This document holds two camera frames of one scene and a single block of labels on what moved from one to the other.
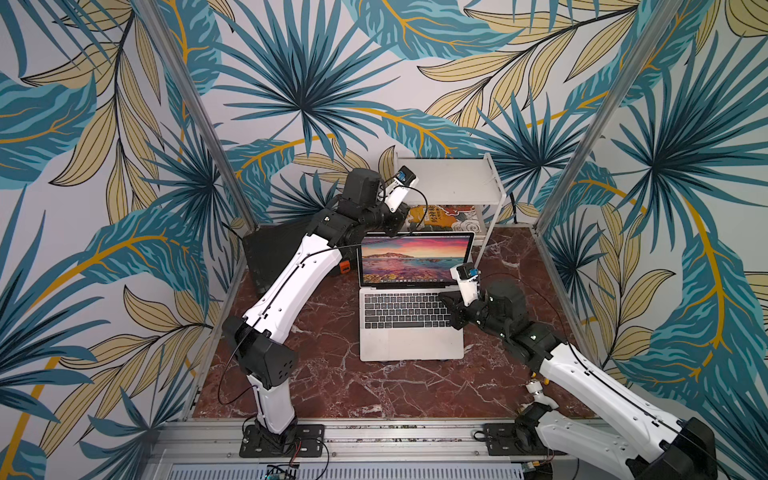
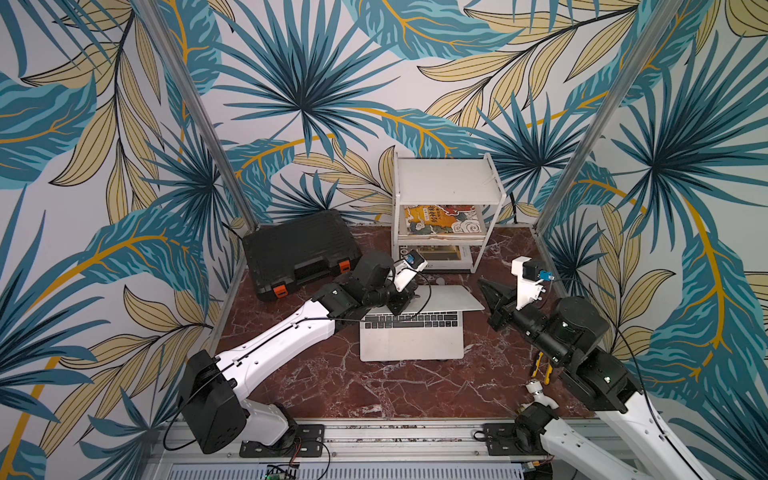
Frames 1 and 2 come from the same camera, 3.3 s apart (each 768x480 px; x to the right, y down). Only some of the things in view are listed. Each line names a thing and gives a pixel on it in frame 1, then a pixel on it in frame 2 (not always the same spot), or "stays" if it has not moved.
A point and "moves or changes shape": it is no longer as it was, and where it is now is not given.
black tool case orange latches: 269,252 stays
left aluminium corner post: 239,199 stays
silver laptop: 400,278 moves or changes shape
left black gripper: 399,215 to 404,296
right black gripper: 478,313 to 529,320
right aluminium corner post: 608,112 stays
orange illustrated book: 442,218 stays
